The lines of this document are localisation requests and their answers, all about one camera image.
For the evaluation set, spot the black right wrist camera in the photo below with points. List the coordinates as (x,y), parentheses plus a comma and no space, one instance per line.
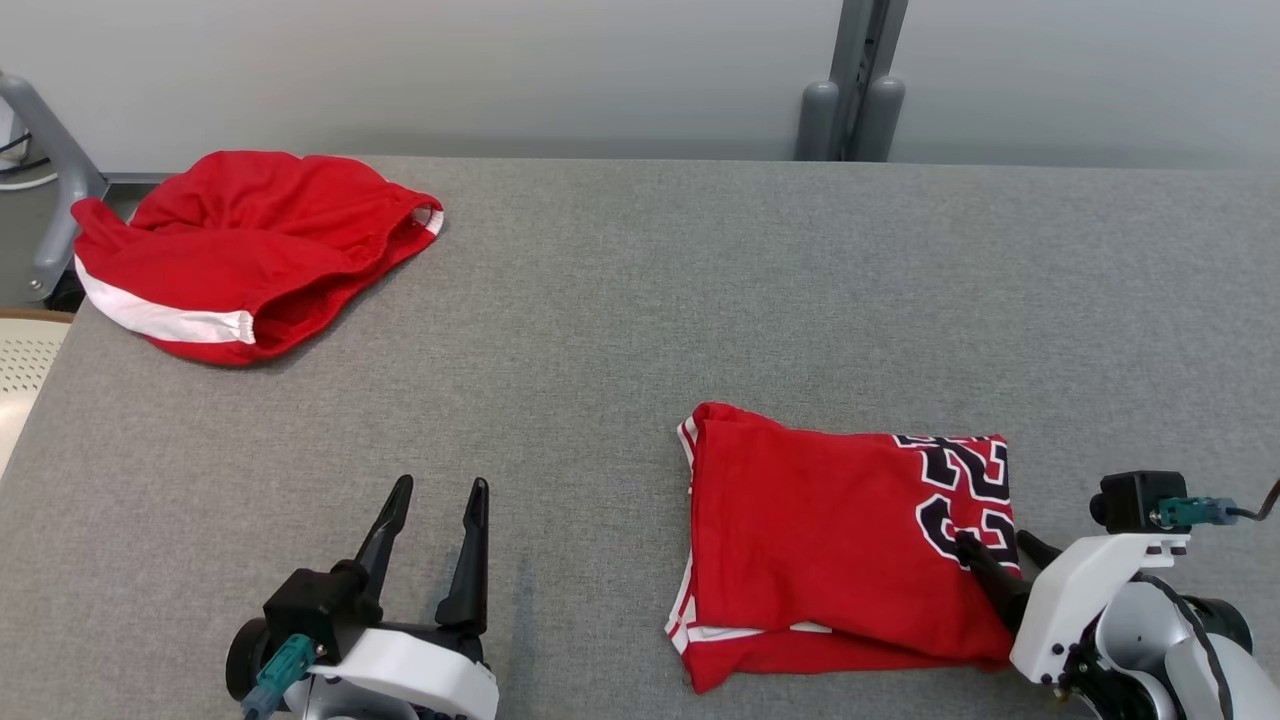
(1135,500)

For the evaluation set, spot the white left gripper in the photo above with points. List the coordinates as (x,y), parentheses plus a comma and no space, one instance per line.
(410,670)

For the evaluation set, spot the red jersey with black numbers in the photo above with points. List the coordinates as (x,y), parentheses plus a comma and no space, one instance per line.
(820,550)

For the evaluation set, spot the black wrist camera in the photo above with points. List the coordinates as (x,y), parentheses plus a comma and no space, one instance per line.
(315,605)
(1135,500)

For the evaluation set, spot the grey cylindrical post foot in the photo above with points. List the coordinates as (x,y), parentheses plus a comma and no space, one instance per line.
(880,120)
(818,125)

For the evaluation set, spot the beige perforated seat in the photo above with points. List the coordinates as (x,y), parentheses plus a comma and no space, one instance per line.
(25,370)

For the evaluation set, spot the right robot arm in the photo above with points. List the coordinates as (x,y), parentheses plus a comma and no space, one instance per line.
(1150,650)

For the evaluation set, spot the grey metal partition post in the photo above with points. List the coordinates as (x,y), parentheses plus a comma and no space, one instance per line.
(865,70)

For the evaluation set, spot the grey curved metal frame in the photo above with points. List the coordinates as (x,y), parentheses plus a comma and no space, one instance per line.
(60,170)

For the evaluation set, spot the red shorts with white stripe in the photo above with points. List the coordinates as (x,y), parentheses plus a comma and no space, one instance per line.
(250,250)

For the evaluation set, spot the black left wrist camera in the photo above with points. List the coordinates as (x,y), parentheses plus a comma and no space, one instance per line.
(315,605)

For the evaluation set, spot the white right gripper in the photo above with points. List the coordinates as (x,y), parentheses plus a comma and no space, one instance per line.
(1085,600)

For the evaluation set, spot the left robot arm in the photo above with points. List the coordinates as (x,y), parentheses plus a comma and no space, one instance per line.
(245,660)

